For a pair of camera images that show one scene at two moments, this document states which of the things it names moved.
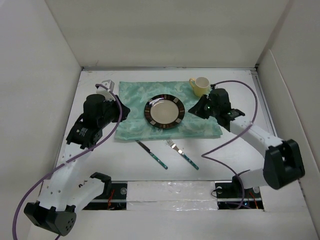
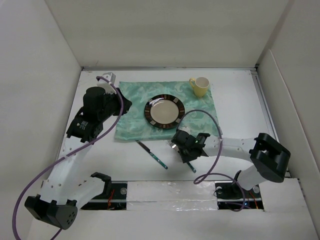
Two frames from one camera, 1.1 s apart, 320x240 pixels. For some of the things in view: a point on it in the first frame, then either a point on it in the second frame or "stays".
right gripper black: (197, 109) → (185, 158)
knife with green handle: (149, 151) stays
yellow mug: (201, 85) stays
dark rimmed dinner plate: (164, 111) stays
